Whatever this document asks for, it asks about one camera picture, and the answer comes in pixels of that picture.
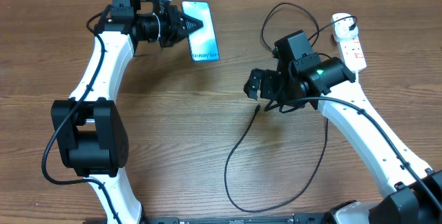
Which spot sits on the dark blue smartphone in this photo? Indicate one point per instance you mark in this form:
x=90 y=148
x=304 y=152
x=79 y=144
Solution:
x=202 y=43

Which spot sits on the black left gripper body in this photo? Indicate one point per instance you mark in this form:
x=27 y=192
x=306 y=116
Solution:
x=168 y=30

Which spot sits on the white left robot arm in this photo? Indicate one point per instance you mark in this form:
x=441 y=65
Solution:
x=90 y=143

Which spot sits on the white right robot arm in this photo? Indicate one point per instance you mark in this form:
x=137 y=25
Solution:
x=410 y=188

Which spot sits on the white charger plug adapter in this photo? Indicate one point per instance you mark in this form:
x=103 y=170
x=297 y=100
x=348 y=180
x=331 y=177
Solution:
x=344 y=27

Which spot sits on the white power strip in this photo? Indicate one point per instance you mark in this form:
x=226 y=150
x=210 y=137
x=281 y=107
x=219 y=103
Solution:
x=351 y=53

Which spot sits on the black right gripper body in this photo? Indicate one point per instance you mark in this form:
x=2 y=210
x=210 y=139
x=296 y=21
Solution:
x=277 y=89

